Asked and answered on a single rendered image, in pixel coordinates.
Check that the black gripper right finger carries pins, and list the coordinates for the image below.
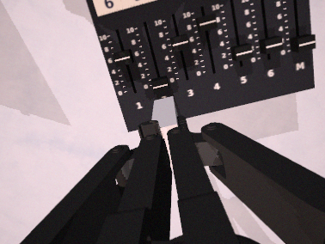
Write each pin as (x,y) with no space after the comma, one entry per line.
(287,197)

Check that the black lighting desk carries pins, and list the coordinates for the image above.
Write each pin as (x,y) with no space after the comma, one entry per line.
(164,48)

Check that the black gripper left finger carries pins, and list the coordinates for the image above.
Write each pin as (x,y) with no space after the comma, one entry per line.
(95,205)

